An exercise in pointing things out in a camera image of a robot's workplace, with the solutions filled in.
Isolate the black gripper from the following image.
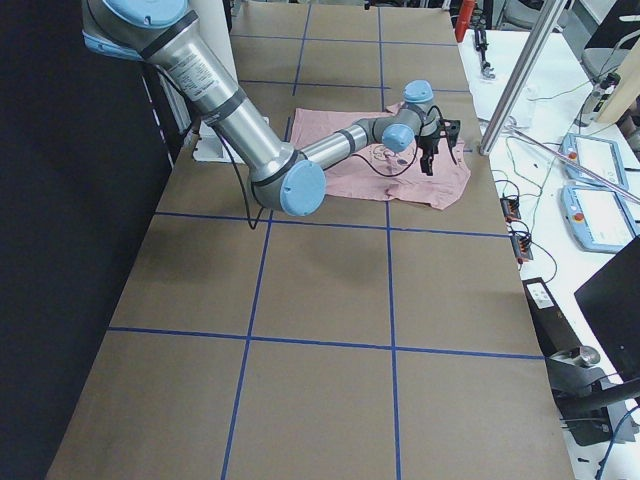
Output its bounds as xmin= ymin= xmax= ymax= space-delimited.
xmin=418 ymin=119 xmax=460 ymax=176

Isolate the pink Snoopy t-shirt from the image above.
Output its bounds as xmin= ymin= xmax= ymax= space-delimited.
xmin=290 ymin=108 xmax=471 ymax=210

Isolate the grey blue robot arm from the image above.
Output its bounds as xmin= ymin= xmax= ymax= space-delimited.
xmin=82 ymin=0 xmax=460 ymax=216

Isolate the upper orange connector board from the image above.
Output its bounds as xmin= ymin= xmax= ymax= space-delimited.
xmin=500 ymin=196 xmax=522 ymax=223

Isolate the orange connector board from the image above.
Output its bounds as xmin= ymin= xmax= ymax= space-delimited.
xmin=510 ymin=233 xmax=533 ymax=265
xmin=500 ymin=196 xmax=522 ymax=223

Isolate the lower orange connector board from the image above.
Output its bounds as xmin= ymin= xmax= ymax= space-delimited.
xmin=510 ymin=233 xmax=533 ymax=265

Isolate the upper blue teach pendant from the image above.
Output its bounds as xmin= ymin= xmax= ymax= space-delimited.
xmin=560 ymin=133 xmax=629 ymax=190

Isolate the blue teach pendant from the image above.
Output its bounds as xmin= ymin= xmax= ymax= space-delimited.
xmin=560 ymin=133 xmax=629 ymax=190
xmin=560 ymin=185 xmax=639 ymax=254

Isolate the lower blue teach pendant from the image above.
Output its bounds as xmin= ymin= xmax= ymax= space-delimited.
xmin=560 ymin=185 xmax=639 ymax=254

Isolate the black power box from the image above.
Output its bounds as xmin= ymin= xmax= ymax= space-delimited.
xmin=522 ymin=277 xmax=581 ymax=357

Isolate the black monitor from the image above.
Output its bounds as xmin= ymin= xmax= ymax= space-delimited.
xmin=574 ymin=238 xmax=639 ymax=380

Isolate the aluminium frame post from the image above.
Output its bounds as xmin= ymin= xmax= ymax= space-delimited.
xmin=479 ymin=0 xmax=566 ymax=156

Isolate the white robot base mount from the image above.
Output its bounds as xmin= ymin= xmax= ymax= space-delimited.
xmin=190 ymin=0 xmax=237 ymax=162

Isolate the black camera stand clamp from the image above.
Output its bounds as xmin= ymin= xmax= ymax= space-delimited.
xmin=545 ymin=356 xmax=639 ymax=447

